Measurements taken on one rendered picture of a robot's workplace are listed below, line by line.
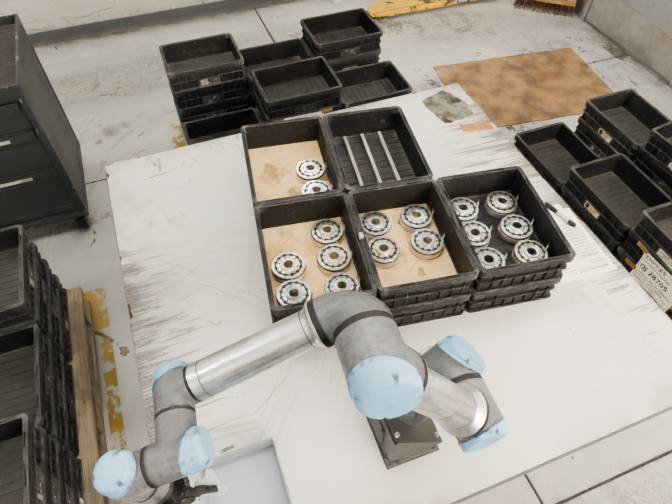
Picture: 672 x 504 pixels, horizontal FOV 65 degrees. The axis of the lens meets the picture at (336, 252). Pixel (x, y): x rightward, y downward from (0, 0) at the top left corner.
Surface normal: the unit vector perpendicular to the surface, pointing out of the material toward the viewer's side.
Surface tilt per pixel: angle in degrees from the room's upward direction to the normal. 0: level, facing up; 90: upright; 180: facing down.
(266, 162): 0
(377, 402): 80
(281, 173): 0
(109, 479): 14
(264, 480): 0
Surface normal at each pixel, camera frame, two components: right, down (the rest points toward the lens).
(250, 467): 0.00, -0.62
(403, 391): 0.18, 0.66
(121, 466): -0.22, -0.52
